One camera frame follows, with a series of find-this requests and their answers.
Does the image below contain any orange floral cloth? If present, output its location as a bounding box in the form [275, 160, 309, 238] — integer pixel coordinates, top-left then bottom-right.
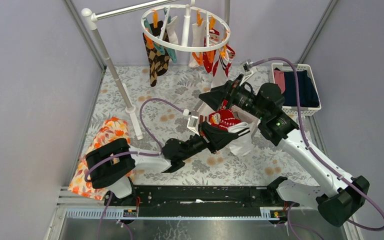
[66, 116, 137, 202]

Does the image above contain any red white hanging sock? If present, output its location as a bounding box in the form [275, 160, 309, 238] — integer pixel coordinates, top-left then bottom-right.
[202, 28, 220, 73]

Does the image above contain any pink folded cloth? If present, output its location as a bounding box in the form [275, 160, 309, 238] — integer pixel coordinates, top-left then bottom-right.
[273, 68, 286, 94]

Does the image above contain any white sock basket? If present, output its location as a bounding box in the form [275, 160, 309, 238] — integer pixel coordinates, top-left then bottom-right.
[193, 100, 260, 138]

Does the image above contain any white round clip hanger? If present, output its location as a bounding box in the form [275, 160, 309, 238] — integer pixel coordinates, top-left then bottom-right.
[141, 0, 231, 53]

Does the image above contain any white sock with black stripes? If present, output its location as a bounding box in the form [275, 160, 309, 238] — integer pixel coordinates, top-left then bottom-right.
[210, 56, 228, 88]

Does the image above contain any small red hanging sock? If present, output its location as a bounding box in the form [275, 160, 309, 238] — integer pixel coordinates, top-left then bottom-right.
[223, 44, 236, 76]

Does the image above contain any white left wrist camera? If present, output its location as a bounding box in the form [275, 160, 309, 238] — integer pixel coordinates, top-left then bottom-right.
[182, 109, 200, 135]

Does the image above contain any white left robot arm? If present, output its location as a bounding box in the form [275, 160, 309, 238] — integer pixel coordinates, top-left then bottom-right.
[84, 121, 250, 206]

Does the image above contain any silver drying rack frame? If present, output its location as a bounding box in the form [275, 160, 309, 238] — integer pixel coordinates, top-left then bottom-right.
[81, 0, 231, 140]

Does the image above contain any red dotted sock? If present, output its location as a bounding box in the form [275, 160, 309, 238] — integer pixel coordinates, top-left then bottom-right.
[213, 109, 242, 131]

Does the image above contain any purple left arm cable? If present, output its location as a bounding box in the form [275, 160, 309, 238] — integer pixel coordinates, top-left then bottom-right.
[84, 97, 186, 240]

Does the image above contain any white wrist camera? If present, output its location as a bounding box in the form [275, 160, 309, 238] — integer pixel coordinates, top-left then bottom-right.
[182, 109, 200, 135]
[239, 59, 257, 86]

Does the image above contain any orange clothes clip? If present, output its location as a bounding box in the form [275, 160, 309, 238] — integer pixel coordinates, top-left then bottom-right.
[191, 52, 204, 66]
[218, 45, 229, 61]

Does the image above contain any brown argyle sock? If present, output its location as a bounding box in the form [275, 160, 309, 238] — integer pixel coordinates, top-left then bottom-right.
[142, 20, 171, 87]

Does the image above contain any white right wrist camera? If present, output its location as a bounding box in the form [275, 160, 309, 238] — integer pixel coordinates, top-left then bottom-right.
[239, 59, 257, 86]

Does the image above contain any floral patterned table mat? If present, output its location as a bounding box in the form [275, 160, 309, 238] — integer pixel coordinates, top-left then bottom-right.
[82, 65, 316, 186]

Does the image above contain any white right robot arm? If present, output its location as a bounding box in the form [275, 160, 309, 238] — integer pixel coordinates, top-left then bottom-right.
[199, 80, 370, 227]

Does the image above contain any dark navy folded cloth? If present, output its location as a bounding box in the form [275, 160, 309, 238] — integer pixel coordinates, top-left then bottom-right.
[282, 70, 320, 108]

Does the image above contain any white basket with dark clothes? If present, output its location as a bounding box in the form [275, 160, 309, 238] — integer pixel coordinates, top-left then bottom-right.
[269, 62, 322, 116]

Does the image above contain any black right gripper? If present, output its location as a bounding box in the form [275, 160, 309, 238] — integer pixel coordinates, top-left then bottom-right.
[198, 74, 268, 121]

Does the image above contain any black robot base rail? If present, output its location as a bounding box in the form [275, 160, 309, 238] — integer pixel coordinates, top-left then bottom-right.
[104, 185, 292, 220]

